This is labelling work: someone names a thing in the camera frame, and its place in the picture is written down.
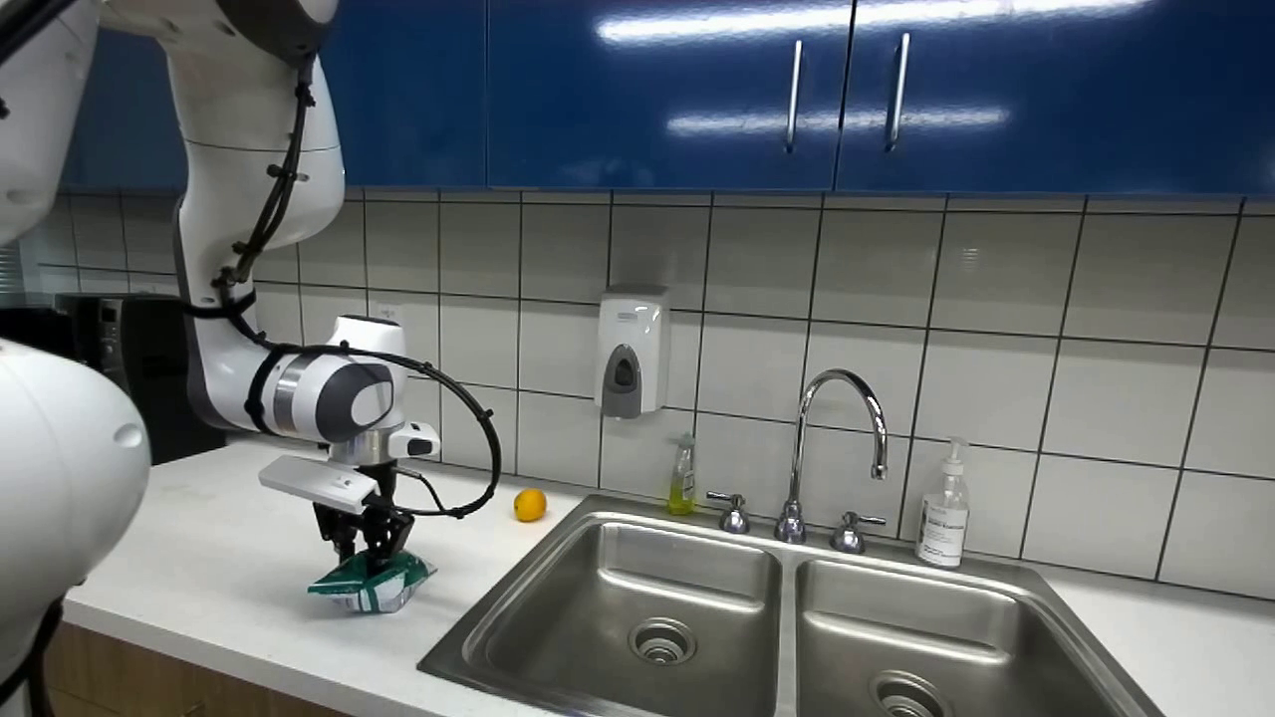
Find left chrome faucet handle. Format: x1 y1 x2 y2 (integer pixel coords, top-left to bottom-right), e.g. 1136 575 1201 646
711 496 749 533

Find yellow lemon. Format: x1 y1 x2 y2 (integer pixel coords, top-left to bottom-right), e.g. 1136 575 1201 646
514 485 545 521

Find chrome faucet handle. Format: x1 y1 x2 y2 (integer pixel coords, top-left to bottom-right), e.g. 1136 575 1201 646
711 496 749 533
829 510 885 553

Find stainless steel double sink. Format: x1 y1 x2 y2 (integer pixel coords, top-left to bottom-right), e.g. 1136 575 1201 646
421 497 1163 717

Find chrome gooseneck faucet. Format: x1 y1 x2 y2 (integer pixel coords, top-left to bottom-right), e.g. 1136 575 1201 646
772 368 889 542

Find black coffee machine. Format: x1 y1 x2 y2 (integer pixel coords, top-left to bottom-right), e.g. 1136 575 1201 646
0 295 228 461

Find right chrome faucet handle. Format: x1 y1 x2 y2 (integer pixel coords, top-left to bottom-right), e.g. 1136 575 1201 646
829 510 885 553

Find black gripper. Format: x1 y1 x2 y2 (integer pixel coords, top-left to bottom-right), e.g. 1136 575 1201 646
315 461 413 561

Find green dish soap bottle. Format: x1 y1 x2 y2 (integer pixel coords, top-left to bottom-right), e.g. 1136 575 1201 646
666 436 696 517

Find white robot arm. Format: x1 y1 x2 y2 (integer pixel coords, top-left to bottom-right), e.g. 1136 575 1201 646
0 0 407 717

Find blue upper cabinet doors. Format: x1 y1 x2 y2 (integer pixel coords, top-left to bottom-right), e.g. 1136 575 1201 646
56 0 1275 206

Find clear hand sanitizer bottle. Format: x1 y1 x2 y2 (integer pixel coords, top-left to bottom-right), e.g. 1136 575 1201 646
915 441 970 570

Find white wall soap dispenser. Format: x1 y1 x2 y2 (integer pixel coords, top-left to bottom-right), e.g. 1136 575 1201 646
597 295 670 420

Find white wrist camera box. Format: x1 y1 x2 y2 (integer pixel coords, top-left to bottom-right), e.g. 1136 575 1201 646
261 453 379 513

